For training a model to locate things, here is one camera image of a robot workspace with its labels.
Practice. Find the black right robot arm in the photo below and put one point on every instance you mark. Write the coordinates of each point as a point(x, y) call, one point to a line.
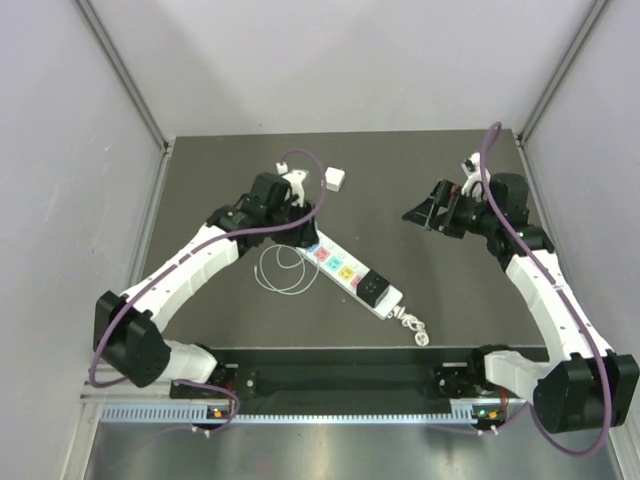
point(584, 384)

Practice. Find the black power plug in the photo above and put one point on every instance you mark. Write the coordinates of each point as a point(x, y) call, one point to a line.
point(372, 288)

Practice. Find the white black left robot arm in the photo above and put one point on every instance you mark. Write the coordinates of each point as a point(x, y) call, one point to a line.
point(128, 327)

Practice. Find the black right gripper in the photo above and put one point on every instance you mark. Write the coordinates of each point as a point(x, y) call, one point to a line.
point(449, 197)

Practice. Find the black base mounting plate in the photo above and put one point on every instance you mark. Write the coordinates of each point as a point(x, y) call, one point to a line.
point(427, 372)

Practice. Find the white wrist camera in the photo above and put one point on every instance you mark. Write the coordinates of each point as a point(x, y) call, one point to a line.
point(296, 179)
point(472, 172)

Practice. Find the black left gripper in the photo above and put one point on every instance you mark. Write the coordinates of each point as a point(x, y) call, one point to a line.
point(303, 237)

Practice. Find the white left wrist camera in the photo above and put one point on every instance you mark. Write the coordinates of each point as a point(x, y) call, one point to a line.
point(296, 179)

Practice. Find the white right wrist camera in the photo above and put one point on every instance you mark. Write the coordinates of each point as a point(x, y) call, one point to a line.
point(472, 172)

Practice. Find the white cube charger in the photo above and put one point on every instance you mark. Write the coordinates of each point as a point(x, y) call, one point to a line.
point(334, 178)

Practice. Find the white multicolour power strip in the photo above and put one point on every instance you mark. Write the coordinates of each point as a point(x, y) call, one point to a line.
point(346, 271)

